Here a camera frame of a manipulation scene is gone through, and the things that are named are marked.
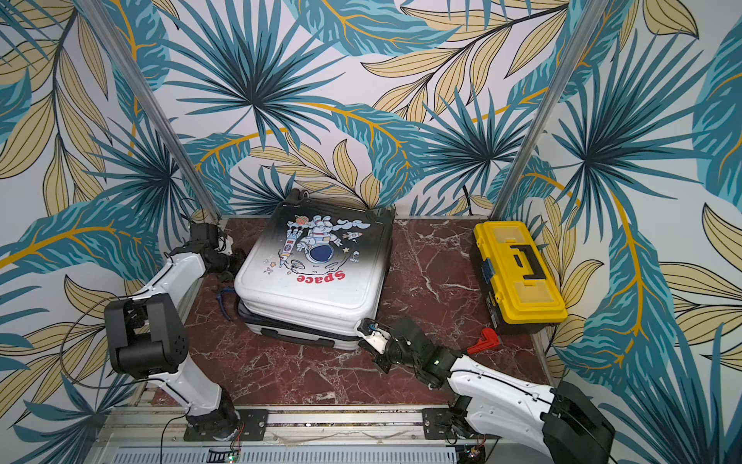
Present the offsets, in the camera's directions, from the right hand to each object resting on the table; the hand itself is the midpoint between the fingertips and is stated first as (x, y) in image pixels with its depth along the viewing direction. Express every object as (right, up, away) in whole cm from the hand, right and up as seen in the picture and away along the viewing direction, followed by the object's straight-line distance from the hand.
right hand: (361, 342), depth 78 cm
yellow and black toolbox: (+44, +13, +2) cm, 46 cm away
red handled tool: (+39, -2, +10) cm, 40 cm away
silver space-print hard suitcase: (-13, +19, -1) cm, 23 cm away
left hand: (-35, +19, +13) cm, 42 cm away
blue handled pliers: (-47, +9, +17) cm, 51 cm away
